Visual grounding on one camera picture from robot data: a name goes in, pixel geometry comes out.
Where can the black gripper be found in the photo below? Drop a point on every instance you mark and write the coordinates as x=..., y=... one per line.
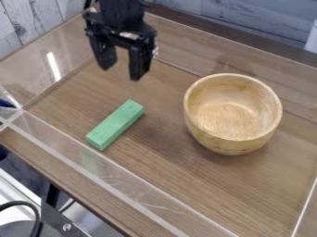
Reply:
x=118, y=26

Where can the green rectangular block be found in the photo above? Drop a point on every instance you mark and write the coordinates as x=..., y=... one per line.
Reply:
x=107, y=131

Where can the brown wooden bowl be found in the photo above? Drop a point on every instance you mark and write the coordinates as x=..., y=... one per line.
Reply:
x=233, y=112

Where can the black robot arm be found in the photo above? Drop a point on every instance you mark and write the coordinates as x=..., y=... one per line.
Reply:
x=117, y=26

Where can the black table leg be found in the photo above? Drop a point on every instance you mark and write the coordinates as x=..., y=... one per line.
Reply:
x=53, y=196

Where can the clear acrylic tray wall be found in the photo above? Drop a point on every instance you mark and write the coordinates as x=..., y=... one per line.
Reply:
x=115, y=194

